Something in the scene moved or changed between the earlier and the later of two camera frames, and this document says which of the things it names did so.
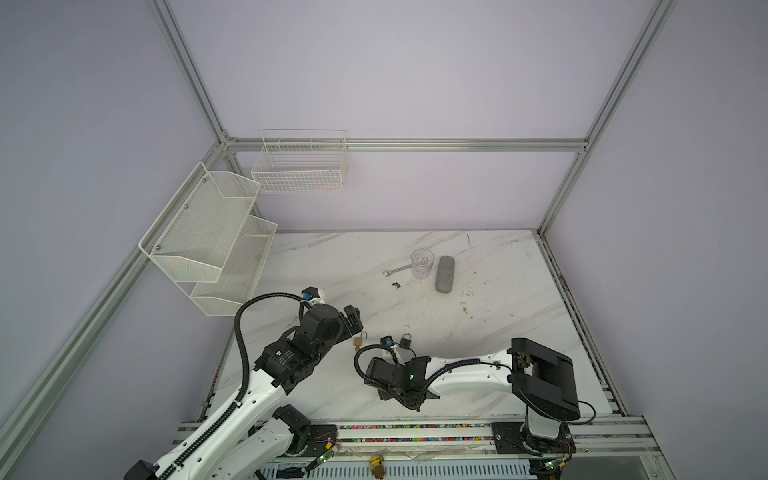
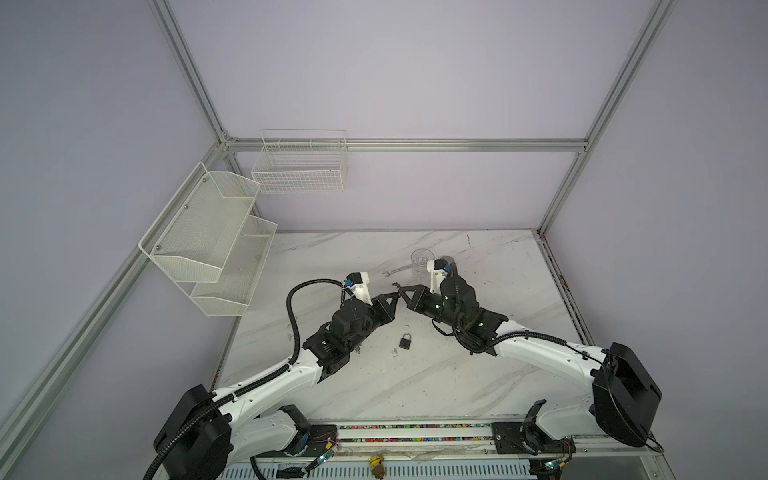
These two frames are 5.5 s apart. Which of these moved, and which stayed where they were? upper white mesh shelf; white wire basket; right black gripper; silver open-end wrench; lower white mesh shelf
Moved: right black gripper
Stayed: silver open-end wrench; lower white mesh shelf; upper white mesh shelf; white wire basket
